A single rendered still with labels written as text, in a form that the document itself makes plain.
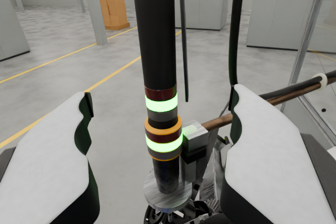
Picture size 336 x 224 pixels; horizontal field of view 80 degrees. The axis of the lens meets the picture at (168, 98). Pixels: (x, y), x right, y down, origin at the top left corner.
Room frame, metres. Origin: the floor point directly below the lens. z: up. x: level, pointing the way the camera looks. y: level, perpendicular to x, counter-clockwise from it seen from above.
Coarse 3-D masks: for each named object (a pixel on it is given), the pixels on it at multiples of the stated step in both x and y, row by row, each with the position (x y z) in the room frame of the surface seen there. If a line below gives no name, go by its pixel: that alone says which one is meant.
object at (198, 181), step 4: (196, 172) 0.35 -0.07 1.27; (196, 176) 0.35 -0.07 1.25; (200, 176) 0.37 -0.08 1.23; (196, 180) 0.35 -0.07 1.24; (200, 180) 0.37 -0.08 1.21; (192, 184) 0.34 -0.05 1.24; (196, 184) 0.34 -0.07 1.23; (200, 184) 0.37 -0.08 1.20; (192, 188) 0.33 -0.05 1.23; (196, 188) 0.33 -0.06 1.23; (192, 192) 0.33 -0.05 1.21; (196, 192) 0.35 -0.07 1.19; (192, 196) 0.33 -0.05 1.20; (192, 220) 0.23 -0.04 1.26
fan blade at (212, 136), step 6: (228, 102) 0.45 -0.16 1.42; (222, 114) 0.49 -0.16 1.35; (210, 132) 0.40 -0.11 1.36; (216, 132) 0.50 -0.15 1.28; (210, 138) 0.43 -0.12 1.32; (210, 144) 0.45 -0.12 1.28; (210, 150) 0.45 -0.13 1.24; (198, 162) 0.37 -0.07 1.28; (204, 162) 0.41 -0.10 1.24; (198, 168) 0.38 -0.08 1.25; (204, 168) 0.41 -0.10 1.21
